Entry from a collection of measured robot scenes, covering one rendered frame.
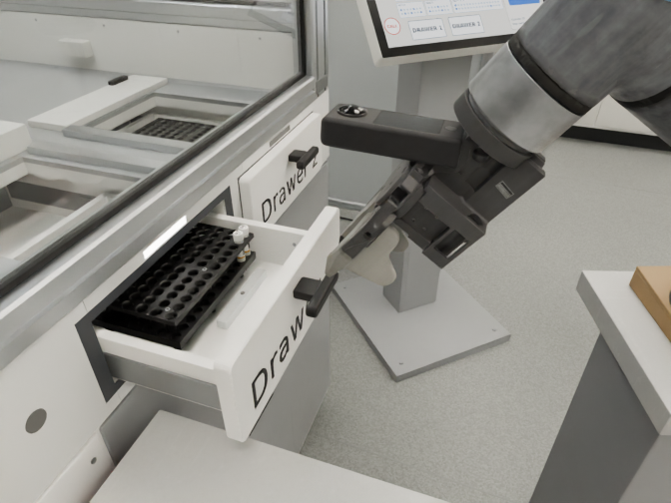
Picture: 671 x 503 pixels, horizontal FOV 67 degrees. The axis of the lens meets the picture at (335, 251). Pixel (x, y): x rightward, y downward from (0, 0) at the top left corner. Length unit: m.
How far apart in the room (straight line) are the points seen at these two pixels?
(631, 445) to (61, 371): 0.76
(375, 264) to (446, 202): 0.10
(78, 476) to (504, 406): 1.29
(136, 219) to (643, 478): 0.78
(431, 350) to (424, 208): 1.31
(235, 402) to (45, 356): 0.17
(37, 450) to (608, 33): 0.55
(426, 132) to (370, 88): 1.83
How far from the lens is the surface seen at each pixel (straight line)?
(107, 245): 0.53
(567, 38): 0.36
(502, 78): 0.38
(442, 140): 0.40
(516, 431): 1.62
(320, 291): 0.53
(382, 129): 0.41
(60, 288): 0.50
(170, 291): 0.58
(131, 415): 0.65
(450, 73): 1.46
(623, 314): 0.84
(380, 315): 1.81
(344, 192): 2.46
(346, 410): 1.58
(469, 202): 0.42
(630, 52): 0.37
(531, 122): 0.37
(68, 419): 0.57
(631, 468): 0.91
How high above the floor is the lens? 1.25
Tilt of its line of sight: 35 degrees down
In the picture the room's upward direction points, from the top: straight up
